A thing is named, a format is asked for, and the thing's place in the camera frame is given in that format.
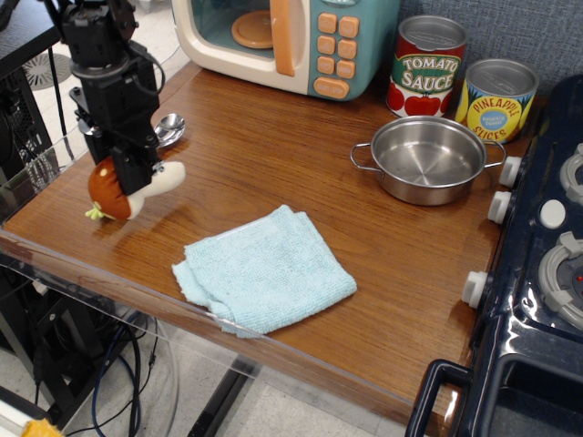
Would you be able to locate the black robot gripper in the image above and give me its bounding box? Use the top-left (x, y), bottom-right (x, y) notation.
top-left (70, 41), bottom-right (163, 196)

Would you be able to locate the brown white plush mushroom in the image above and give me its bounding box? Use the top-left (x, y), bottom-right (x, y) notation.
top-left (85, 158), bottom-right (186, 220)

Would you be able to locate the spoon with green handle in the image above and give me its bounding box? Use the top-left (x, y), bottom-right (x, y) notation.
top-left (85, 113), bottom-right (187, 221)

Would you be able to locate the silver metal pot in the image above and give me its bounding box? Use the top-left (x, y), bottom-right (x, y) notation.
top-left (350, 116), bottom-right (507, 207)

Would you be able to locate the black side desk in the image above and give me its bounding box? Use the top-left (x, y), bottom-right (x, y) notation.
top-left (1, 1), bottom-right (59, 184)

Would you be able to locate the light blue folded cloth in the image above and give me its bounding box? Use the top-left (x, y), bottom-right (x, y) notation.
top-left (172, 205), bottom-right (357, 339)

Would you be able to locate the toy microwave teal cream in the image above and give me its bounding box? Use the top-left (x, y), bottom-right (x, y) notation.
top-left (171, 1), bottom-right (400, 101)

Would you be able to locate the black table leg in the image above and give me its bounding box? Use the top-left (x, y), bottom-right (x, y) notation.
top-left (187, 369), bottom-right (256, 437)

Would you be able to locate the yellow sponge object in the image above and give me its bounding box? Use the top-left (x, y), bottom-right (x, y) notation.
top-left (20, 419), bottom-right (63, 437)

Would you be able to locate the tomato sauce can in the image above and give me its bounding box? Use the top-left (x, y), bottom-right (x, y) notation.
top-left (386, 15), bottom-right (468, 117)

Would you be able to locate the white stove knob bottom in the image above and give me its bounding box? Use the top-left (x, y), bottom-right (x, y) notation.
top-left (462, 271), bottom-right (488, 310)

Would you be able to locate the white stove knob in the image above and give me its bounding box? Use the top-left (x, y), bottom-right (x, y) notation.
top-left (498, 157), bottom-right (522, 188)
top-left (462, 271), bottom-right (488, 310)
top-left (487, 191), bottom-right (512, 225)

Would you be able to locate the pineapple slices can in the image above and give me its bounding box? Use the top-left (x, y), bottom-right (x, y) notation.
top-left (455, 58), bottom-right (539, 143)

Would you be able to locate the white stove knob middle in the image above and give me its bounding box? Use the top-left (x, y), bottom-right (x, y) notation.
top-left (487, 191), bottom-right (512, 225)

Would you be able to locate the white stove knob top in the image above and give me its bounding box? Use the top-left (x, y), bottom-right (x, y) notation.
top-left (498, 157), bottom-right (522, 188)

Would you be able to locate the dark blue toy stove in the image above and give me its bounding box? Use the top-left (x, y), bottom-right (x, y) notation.
top-left (406, 76), bottom-right (582, 436)

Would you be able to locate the blue cable under table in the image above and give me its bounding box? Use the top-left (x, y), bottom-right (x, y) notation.
top-left (90, 313), bottom-right (143, 437)

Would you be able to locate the black cable under table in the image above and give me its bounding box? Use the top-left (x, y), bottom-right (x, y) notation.
top-left (67, 318), bottom-right (160, 437)

